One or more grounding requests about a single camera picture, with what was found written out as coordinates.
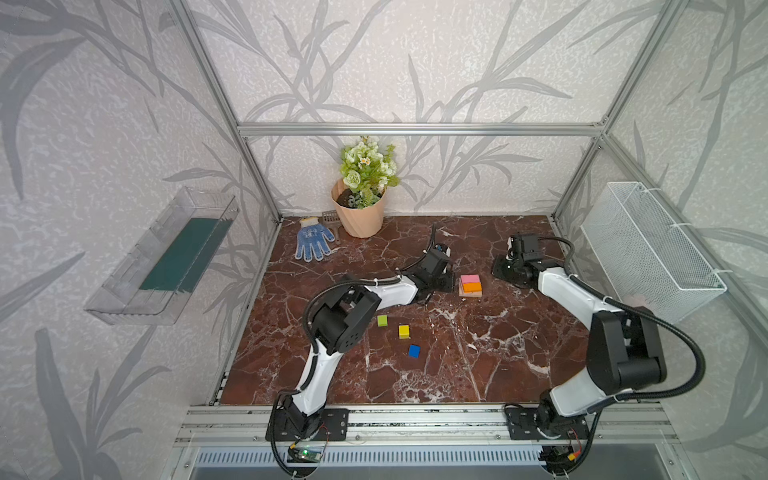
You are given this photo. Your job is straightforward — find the small pink wood block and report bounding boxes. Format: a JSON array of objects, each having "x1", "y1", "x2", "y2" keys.
[{"x1": 460, "y1": 274, "x2": 481, "y2": 284}]

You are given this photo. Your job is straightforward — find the orange wood block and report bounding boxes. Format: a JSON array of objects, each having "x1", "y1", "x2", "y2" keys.
[{"x1": 462, "y1": 282, "x2": 482, "y2": 293}]

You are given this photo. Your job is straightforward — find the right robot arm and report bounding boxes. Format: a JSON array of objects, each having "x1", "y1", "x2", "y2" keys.
[{"x1": 492, "y1": 234, "x2": 706, "y2": 439}]

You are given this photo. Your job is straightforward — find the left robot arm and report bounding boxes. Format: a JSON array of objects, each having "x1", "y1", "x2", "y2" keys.
[{"x1": 266, "y1": 243, "x2": 454, "y2": 441}]

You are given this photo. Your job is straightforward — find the beige flower pot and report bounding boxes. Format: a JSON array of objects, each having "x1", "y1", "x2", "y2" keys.
[{"x1": 331, "y1": 179, "x2": 387, "y2": 238}]

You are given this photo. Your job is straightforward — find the small brown brush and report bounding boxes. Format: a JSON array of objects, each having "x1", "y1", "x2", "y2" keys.
[{"x1": 320, "y1": 210, "x2": 341, "y2": 227}]

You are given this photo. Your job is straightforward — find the pink object in basket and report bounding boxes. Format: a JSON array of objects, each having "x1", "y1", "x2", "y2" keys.
[{"x1": 622, "y1": 295, "x2": 653, "y2": 315}]

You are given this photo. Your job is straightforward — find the green white artificial flowers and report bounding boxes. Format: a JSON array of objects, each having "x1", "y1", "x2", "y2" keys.
[{"x1": 337, "y1": 136, "x2": 400, "y2": 209}]

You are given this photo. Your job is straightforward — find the blue work glove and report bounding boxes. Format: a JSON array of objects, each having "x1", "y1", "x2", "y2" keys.
[{"x1": 295, "y1": 217, "x2": 336, "y2": 263}]

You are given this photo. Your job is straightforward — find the left circuit board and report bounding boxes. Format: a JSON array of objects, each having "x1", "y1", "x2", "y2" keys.
[{"x1": 288, "y1": 445, "x2": 323, "y2": 464}]

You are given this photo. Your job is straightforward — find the white wire mesh basket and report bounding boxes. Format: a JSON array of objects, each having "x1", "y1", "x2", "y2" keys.
[{"x1": 581, "y1": 181, "x2": 727, "y2": 323}]

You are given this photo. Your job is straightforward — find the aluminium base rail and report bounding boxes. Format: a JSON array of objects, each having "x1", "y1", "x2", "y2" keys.
[{"x1": 174, "y1": 403, "x2": 680, "y2": 447}]

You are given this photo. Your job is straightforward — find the clear plastic wall shelf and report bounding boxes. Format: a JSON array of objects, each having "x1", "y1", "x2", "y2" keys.
[{"x1": 84, "y1": 187, "x2": 239, "y2": 326}]

